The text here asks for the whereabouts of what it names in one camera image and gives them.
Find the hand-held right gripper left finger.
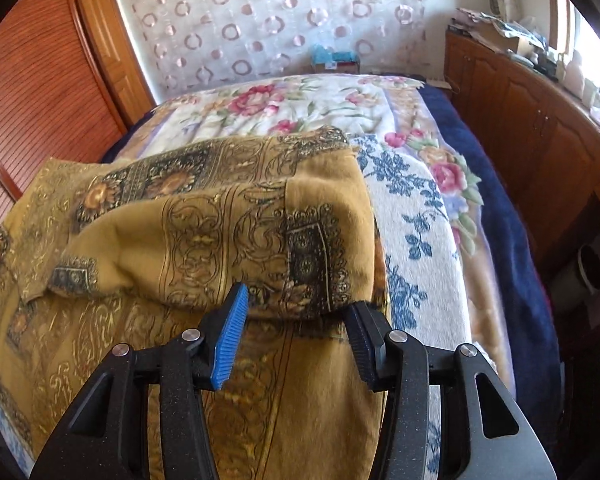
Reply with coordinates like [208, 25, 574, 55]
[30, 281, 251, 480]

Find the wooden door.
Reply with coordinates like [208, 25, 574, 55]
[72, 0, 157, 128]

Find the long wooden cabinet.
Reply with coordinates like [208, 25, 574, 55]
[442, 27, 600, 271]

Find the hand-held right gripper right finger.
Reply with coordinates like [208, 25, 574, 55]
[345, 301, 556, 480]

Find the mustard patterned shirt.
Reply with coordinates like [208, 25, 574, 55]
[0, 127, 388, 480]

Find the window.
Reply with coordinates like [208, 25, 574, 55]
[550, 0, 600, 76]

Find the pink floral blanket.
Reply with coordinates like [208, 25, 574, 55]
[112, 74, 483, 256]

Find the white thermos jug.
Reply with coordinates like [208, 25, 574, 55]
[562, 57, 586, 97]

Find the wooden slatted wardrobe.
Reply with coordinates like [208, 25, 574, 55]
[0, 0, 131, 201]

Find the pink floral bedspread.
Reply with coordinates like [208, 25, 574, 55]
[100, 82, 563, 436]

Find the grey waste bin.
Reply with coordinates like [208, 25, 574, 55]
[547, 244, 600, 306]

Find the cardboard box with blue tissue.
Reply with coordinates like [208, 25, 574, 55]
[310, 44, 362, 75]

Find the sheer circle-patterned curtain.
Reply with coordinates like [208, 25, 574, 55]
[107, 0, 433, 96]

